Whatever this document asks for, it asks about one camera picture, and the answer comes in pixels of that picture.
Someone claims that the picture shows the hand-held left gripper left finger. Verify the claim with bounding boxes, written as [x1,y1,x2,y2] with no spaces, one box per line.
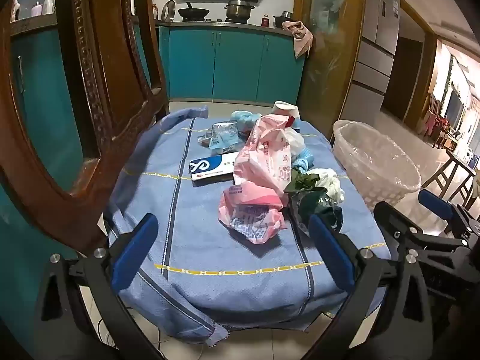
[34,213,163,360]

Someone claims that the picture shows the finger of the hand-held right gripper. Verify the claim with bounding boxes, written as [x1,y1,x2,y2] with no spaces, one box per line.
[373,200,467,267]
[418,189,480,239]

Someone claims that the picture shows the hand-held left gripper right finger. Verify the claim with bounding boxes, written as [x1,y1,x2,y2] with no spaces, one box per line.
[303,214,446,360]

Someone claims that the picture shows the dark green plastic bag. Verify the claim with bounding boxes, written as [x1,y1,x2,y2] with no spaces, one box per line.
[284,168,344,239]

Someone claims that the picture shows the white lined waste basket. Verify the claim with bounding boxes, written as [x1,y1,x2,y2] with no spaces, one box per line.
[332,119,422,211]

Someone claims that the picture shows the white tissue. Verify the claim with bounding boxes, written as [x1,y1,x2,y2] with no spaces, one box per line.
[305,167,345,205]

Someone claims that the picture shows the small pink plastic bag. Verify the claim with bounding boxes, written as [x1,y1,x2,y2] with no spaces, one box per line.
[218,181,290,245]

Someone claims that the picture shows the large pink plastic bag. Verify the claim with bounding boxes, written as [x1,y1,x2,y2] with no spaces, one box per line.
[232,114,298,200]

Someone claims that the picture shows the wooden stool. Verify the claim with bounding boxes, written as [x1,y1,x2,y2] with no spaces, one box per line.
[421,149,477,211]

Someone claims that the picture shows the blue striped cloth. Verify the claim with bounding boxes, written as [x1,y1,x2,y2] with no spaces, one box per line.
[103,106,392,347]

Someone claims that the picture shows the light blue face mask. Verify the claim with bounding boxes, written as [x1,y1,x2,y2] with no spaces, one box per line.
[291,148,316,170]
[230,110,263,131]

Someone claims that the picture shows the white and blue medicine box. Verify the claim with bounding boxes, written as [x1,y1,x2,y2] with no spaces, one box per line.
[188,152,241,187]

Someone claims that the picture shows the white plastic bag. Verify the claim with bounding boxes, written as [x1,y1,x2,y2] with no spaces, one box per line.
[285,127,307,158]

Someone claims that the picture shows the clear plastic mask packaging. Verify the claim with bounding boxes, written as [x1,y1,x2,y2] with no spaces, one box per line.
[198,120,249,157]

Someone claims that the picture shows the white and blue paper cup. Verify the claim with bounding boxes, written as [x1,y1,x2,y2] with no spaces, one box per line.
[272,101,301,129]

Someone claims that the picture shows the silver refrigerator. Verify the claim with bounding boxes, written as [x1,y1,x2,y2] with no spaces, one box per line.
[338,0,402,130]

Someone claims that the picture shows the carved wooden chair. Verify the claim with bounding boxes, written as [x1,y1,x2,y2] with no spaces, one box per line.
[0,0,170,257]

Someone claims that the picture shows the wood framed glass door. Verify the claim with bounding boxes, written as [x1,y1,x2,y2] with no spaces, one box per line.
[292,0,367,140]

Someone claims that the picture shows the pink towel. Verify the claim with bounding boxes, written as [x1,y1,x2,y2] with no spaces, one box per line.
[281,19,314,60]

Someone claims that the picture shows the teal kitchen cabinets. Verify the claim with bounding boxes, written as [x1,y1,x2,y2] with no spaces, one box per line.
[157,22,307,104]

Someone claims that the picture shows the dark cooking pot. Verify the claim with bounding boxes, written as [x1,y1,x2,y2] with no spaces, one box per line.
[272,11,293,29]

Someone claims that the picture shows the round metal lid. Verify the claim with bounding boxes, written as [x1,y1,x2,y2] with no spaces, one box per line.
[161,0,177,22]

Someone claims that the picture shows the black wok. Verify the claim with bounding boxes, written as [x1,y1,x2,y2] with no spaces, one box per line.
[177,2,211,22]

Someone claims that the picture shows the steel cooking pot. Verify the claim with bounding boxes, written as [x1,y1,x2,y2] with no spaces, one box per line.
[224,0,256,23]

